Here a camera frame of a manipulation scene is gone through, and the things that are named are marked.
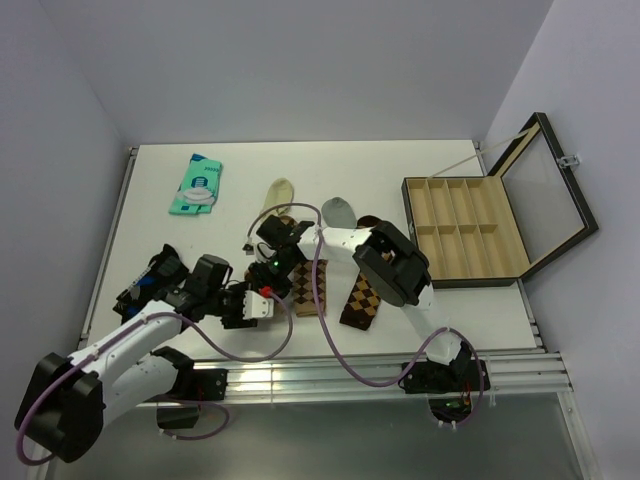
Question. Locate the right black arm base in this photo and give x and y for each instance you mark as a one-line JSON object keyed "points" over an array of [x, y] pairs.
{"points": [[451, 398]]}

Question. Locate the metal wall latch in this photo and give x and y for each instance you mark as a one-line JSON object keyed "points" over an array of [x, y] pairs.
{"points": [[568, 162]]}

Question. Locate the brown tan argyle sock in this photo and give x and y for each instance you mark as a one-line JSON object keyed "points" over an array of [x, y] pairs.
{"points": [[302, 285]]}

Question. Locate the dark brown argyle sock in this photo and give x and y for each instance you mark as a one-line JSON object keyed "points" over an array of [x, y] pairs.
{"points": [[362, 305]]}

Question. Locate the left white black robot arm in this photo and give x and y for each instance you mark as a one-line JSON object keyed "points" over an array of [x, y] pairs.
{"points": [[71, 399]]}

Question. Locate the grey ankle sock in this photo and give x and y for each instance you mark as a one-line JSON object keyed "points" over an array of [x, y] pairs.
{"points": [[338, 213]]}

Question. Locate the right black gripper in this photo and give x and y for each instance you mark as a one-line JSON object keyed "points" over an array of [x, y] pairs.
{"points": [[259, 273]]}

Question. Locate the black blue sock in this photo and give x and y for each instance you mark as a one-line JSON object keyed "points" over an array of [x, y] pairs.
{"points": [[164, 269]]}

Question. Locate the black compartment storage box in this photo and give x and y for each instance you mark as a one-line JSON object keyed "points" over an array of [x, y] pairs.
{"points": [[505, 226]]}

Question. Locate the cream ankle sock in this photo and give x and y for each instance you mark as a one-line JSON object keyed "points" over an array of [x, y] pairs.
{"points": [[279, 197]]}

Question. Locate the teal patterned sock pair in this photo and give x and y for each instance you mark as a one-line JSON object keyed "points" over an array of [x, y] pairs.
{"points": [[199, 188]]}

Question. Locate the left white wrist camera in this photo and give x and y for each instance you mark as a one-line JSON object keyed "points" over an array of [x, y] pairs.
{"points": [[257, 307]]}

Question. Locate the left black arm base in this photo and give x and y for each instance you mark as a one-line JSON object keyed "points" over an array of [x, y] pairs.
{"points": [[202, 394]]}

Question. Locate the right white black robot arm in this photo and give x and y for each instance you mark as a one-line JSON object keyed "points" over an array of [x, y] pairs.
{"points": [[397, 273]]}

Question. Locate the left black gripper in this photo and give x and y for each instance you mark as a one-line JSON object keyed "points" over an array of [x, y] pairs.
{"points": [[236, 320]]}

